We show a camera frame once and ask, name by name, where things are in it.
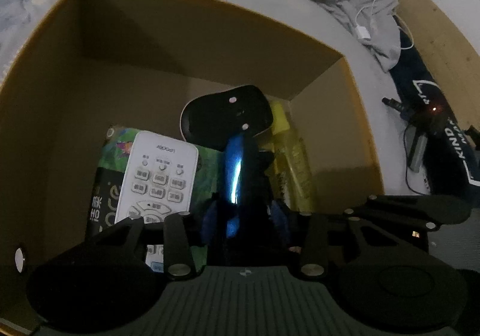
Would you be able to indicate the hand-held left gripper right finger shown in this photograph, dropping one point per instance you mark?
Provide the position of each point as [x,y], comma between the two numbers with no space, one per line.
[279,218]

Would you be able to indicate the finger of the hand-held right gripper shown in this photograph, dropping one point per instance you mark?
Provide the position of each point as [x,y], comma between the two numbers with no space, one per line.
[431,212]

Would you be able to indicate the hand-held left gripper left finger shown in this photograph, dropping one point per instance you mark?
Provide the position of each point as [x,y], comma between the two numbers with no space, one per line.
[208,220]

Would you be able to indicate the black computer mouse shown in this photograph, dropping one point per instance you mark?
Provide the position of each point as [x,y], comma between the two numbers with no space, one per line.
[221,111]

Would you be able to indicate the brown cardboard box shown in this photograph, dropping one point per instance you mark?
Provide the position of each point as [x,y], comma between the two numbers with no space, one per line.
[131,40]

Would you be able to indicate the yellow plastic bottle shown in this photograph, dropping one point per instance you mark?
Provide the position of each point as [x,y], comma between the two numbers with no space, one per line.
[296,163]

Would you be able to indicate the navy printed pillow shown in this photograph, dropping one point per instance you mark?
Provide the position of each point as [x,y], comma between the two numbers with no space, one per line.
[461,156]

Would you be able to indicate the white remote control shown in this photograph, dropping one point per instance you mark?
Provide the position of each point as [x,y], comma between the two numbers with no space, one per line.
[157,171]

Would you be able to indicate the black tripod with red light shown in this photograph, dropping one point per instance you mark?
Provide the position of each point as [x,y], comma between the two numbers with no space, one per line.
[416,126]

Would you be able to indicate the green tissue pack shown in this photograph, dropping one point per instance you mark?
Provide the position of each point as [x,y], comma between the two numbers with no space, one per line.
[112,156]

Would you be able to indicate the wooden headboard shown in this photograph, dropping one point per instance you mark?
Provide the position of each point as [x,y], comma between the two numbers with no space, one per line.
[450,32]

